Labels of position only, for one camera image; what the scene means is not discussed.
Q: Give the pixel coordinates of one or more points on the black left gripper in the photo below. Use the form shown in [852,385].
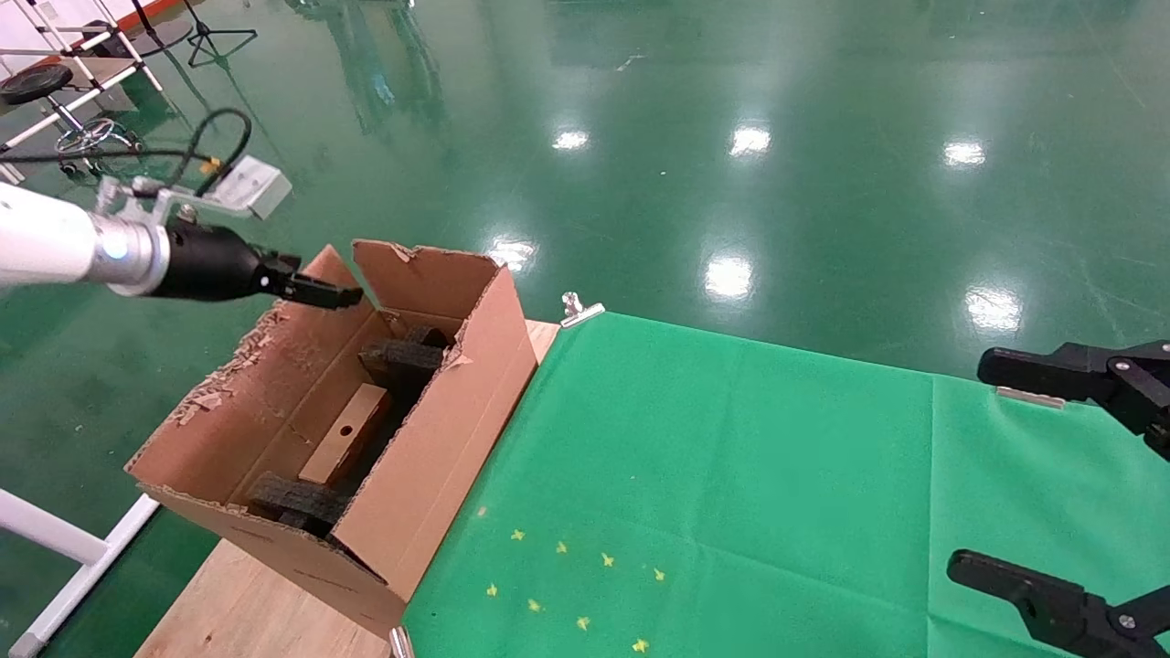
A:
[215,265]

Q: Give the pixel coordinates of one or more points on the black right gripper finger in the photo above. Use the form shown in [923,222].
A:
[1033,373]
[1024,589]

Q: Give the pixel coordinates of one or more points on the brown cardboard box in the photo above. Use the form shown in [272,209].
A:
[345,434]

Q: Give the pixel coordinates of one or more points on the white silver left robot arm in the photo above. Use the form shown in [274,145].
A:
[55,242]

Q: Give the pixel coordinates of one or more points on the large open cardboard carton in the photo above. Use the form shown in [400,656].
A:
[430,475]

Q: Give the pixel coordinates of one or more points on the silver metal clip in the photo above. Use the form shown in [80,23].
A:
[1028,397]
[578,311]
[400,642]

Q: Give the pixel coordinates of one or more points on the black foam block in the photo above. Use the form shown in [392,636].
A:
[402,356]
[297,503]

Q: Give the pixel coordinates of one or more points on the green cloth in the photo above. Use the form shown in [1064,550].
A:
[804,493]

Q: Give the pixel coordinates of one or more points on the black tripod stand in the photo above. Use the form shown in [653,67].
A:
[212,41]

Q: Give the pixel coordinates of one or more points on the black round-base stand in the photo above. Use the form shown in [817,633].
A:
[160,37]

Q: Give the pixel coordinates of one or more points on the white pipe rack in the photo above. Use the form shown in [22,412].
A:
[87,84]

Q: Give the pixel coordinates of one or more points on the black rolling stool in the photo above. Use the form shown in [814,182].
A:
[35,82]

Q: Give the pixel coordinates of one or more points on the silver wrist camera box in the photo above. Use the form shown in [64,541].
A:
[251,185]

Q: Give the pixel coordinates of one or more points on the white metal frame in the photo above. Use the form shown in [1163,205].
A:
[82,557]

